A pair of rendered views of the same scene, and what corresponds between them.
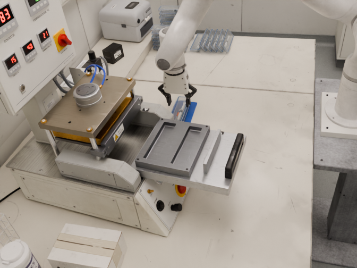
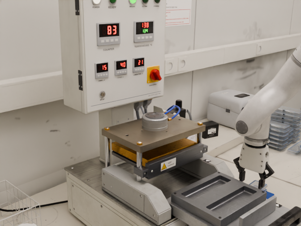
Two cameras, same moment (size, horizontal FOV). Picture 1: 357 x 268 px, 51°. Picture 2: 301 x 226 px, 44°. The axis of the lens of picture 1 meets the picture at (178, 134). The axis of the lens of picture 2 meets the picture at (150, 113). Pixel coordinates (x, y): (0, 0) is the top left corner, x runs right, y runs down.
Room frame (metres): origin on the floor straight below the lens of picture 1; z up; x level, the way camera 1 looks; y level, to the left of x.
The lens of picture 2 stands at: (-0.07, -0.16, 1.50)
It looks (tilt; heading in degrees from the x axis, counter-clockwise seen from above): 18 degrees down; 23
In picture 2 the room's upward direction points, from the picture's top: 1 degrees clockwise
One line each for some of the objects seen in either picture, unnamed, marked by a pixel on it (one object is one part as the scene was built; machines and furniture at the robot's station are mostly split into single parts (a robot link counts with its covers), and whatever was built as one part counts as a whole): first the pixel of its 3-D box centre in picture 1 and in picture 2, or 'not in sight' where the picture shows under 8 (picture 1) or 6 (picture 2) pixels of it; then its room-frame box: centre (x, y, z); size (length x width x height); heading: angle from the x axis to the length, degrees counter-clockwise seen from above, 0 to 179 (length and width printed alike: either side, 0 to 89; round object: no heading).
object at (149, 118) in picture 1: (138, 112); (200, 165); (1.03, 0.13, 0.96); 0.26 x 0.05 x 0.07; 65
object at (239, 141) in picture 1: (234, 154); (282, 225); (0.75, -0.15, 0.99); 0.15 x 0.02 x 0.04; 155
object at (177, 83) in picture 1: (176, 80); (254, 155); (1.24, -0.02, 0.94); 0.10 x 0.08 x 0.11; 71
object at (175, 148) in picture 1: (173, 145); (219, 196); (0.83, 0.02, 0.98); 0.20 x 0.17 x 0.03; 155
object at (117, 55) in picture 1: (113, 53); (208, 129); (1.73, 0.28, 0.83); 0.09 x 0.06 x 0.07; 142
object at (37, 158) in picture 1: (94, 142); (146, 176); (0.95, 0.28, 0.93); 0.46 x 0.35 x 0.01; 65
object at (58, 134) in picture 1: (94, 109); (156, 139); (0.94, 0.25, 1.07); 0.22 x 0.17 x 0.10; 155
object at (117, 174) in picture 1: (98, 170); (134, 192); (0.78, 0.25, 0.96); 0.25 x 0.05 x 0.07; 65
